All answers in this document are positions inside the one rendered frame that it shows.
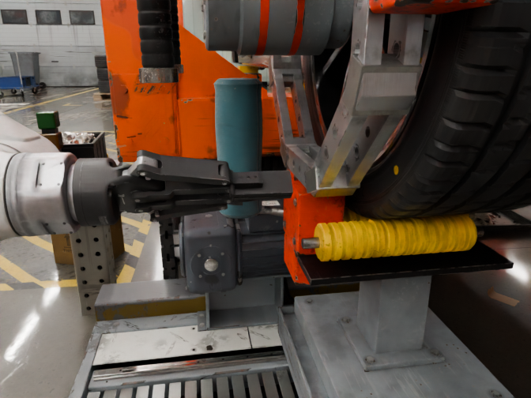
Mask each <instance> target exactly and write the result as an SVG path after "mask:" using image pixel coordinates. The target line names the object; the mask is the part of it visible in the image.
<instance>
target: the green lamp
mask: <svg viewBox="0 0 531 398"><path fill-rule="evenodd" d="M36 120H37V125H38V128H39V129H40V130H54V129H57V128H59V127H60V121H59V115H58V111H38V112H36Z"/></svg>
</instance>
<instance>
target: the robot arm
mask: <svg viewBox="0 0 531 398"><path fill-rule="evenodd" d="M292 194H293V187H292V177H291V172H290V171H250V172H233V170H230V169H229V167H228V162H226V161H219V160H204V159H196V158H187V157H180V156H164V155H159V154H156V153H154V152H149V151H146V150H139V151H137V160H136V161H135V162H134V163H133V165H132V164H126V165H122V166H120V167H118V166H117V164H116V162H115V161H114V160H113V159H112V158H80V159H77V157H76V156H75V155H74V154H72V153H71V152H60V151H59V150H58V149H57V148H56V146H55V145H54V144H53V143H52V142H50V141H49V140H48V139H47V138H45V137H43V136H41V135H39V134H38V133H37V132H35V131H33V130H31V129H29V128H27V127H26V126H23V125H21V124H20V123H19V122H16V121H15V120H13V119H11V118H10V117H8V116H7V115H5V114H4V113H2V112H1V111H0V242H1V241H3V240H6V239H8V238H15V237H21V236H28V237H32V236H37V235H59V234H73V233H75V232H77V231H78V230H79V229H80V227H81V226H82V227H88V226H103V225H114V224H116V223H117V222H118V220H119V216H120V214H121V213H123V212H131V213H135V214H136V213H143V212H146V213H148V214H149V215H150V221H151V222H154V223H155V222H159V221H161V220H165V219H168V218H173V217H179V216H188V215H194V214H199V213H205V212H215V211H220V210H225V209H227V208H228V203H232V202H233V201H246V200H265V199H282V198H291V197H292Z"/></svg>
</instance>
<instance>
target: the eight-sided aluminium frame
mask: <svg viewBox="0 0 531 398"><path fill-rule="evenodd" d="M424 18H425V14H394V13H391V14H390V31H389V41H388V51H387V54H382V41H383V32H384V22H385V14H384V13H371V12H370V11H369V0H354V6H353V19H352V45H351V58H350V65H349V69H348V76H347V81H346V86H345V90H344V92H343V95H342V97H341V100H340V103H339V104H338V106H337V109H336V112H335V114H334V117H333V120H332V122H331V123H330V127H329V129H328V131H327V134H326V136H325V139H324V141H323V143H322V147H319V146H318V145H317V143H316V141H315V139H314V133H313V129H312V125H311V117H310V113H309V109H308V105H307V97H306V93H305V89H304V85H303V76H302V65H301V55H289V56H288V57H281V55H270V56H269V86H270V87H272V93H273V102H274V107H275V112H276V118H277V127H278V133H279V138H280V143H281V147H280V153H281V157H282V160H283V162H284V167H287V165H288V167H289V169H290V171H291V172H292V173H293V174H294V175H295V176H296V177H297V178H298V179H299V181H300V182H301V183H302V184H303V185H304V186H305V188H306V189H307V193H311V195H312V196H313V197H335V196H350V195H353V194H354V192H355V191H356V189H358V188H360V183H361V181H362V180H363V178H364V176H365V175H366V173H367V172H368V170H369V169H370V167H371V165H372V164H373V163H374V161H375V159H376V158H377V156H378V154H379V153H380V152H381V150H382V148H383V147H384V145H385V143H386V142H387V141H388V139H389V138H390V135H391V134H392V132H393V131H394V130H395V128H396V127H397V124H398V123H399V122H400V121H401V119H402V117H403V115H407V114H408V113H409V110H410V107H411V104H412V101H413V100H414V99H415V97H416V91H417V85H418V82H419V79H420V75H421V72H422V69H423V66H422V65H421V64H420V55H421V47H422V39H423V32H424ZM284 87H290V88H291V93H292V101H293V105H294V110H295V114H296V122H297V127H298V131H299V137H293V134H292V126H291V121H290V117H289V112H288V103H287V99H286V94H285V89H284Z"/></svg>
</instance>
